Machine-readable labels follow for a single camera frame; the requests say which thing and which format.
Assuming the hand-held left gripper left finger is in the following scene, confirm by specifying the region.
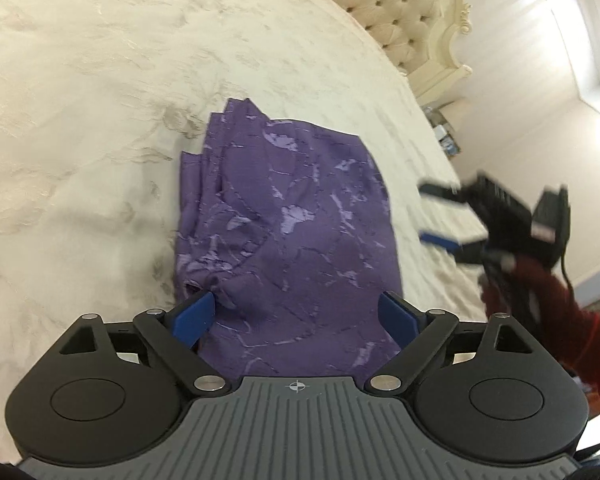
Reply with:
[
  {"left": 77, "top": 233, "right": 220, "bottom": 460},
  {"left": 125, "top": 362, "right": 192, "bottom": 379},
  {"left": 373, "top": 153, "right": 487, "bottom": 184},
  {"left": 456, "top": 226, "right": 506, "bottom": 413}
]
[{"left": 59, "top": 291, "right": 233, "bottom": 395}]

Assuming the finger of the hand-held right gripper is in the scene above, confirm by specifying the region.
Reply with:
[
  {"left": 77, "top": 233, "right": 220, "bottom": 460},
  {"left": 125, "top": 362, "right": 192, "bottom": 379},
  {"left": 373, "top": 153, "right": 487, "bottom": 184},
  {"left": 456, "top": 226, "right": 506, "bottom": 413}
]
[
  {"left": 417, "top": 180, "right": 476, "bottom": 209},
  {"left": 417, "top": 230, "right": 490, "bottom": 267}
]

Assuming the bed with cream bedspread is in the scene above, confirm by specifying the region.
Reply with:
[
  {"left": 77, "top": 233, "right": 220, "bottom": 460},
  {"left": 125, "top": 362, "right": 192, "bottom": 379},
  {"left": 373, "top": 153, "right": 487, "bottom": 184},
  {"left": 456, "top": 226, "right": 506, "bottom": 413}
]
[{"left": 0, "top": 0, "right": 491, "bottom": 461}]

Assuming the person's right hand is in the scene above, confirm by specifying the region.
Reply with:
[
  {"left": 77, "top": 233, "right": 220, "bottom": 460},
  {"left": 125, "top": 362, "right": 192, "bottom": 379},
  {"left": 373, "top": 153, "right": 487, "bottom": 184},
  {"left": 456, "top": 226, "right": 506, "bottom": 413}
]
[{"left": 481, "top": 255, "right": 592, "bottom": 367}]

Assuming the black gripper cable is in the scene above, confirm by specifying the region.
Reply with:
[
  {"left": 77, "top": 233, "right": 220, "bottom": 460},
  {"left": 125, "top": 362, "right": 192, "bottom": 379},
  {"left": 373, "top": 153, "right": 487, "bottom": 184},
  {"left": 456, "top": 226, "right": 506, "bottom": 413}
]
[{"left": 559, "top": 252, "right": 577, "bottom": 297}]

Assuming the purple patterned hoodie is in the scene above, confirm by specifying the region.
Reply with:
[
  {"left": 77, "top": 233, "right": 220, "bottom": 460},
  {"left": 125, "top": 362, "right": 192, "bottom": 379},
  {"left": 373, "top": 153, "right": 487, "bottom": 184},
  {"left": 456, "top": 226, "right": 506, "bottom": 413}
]
[{"left": 172, "top": 97, "right": 406, "bottom": 378}]

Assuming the cream tufted headboard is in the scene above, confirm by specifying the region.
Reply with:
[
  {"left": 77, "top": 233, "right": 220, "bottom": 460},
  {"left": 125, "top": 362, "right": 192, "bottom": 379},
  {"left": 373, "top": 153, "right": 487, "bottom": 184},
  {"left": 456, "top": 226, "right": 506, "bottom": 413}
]
[{"left": 280, "top": 0, "right": 476, "bottom": 106}]

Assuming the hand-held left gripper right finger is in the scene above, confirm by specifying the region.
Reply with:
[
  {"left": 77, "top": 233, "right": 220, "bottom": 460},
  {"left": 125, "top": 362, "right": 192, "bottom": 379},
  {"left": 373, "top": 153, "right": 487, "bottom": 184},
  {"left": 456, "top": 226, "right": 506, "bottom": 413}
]
[{"left": 365, "top": 291, "right": 531, "bottom": 395}]

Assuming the cluttered bedside table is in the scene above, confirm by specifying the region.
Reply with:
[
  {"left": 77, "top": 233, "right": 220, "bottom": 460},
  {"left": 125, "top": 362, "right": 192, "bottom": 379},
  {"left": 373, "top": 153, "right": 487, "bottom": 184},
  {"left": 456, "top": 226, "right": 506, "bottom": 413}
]
[{"left": 420, "top": 102, "right": 461, "bottom": 159}]

